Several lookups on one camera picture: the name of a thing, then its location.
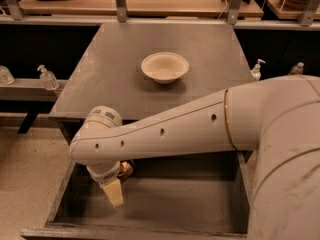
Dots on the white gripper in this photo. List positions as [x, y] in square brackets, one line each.
[107, 175]

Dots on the clear pump bottle left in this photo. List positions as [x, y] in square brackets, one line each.
[48, 78]

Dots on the grey metal shelf rail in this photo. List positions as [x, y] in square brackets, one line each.
[23, 89]

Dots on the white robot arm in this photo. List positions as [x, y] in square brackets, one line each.
[279, 118]

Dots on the crushed orange soda can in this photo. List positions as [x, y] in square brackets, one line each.
[126, 170]

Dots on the grey wooden cabinet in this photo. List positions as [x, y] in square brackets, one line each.
[109, 72]

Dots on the open grey top drawer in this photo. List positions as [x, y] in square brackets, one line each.
[199, 197]

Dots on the white pump bottle right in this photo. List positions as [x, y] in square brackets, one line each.
[256, 74]

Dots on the clear bottle far left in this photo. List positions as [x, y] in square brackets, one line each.
[5, 75]

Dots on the light wooden desk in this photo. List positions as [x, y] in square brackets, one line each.
[144, 8]

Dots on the clear plastic water bottle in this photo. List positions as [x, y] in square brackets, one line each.
[297, 69]

